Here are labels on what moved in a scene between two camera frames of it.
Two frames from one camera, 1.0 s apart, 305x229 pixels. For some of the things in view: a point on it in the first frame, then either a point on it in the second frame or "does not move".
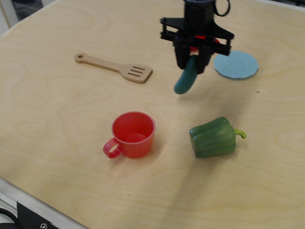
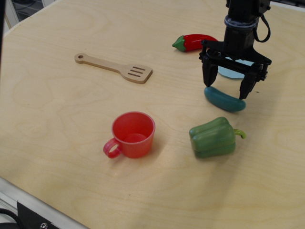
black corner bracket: (28, 219) does not move
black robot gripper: (197, 28) -> (237, 51)
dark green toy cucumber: (188, 78) -> (223, 100)
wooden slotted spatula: (132, 73) does not move
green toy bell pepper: (216, 138) does not move
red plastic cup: (133, 132) does not move
